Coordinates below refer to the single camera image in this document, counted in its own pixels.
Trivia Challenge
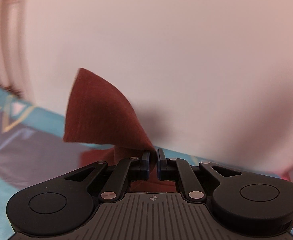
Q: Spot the pink curtain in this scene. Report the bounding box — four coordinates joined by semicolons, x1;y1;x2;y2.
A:
0;0;35;98

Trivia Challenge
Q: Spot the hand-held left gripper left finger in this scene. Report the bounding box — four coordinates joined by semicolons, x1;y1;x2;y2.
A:
64;150;152;203

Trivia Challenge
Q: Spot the rust red knit garment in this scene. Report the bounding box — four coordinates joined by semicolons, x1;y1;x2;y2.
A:
63;68;177;193

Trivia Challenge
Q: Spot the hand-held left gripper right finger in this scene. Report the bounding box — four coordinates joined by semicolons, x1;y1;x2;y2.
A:
156;149;243;203

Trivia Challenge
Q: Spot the teal and grey patterned bedsheet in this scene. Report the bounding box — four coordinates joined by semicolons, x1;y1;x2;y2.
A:
0;81;293;240

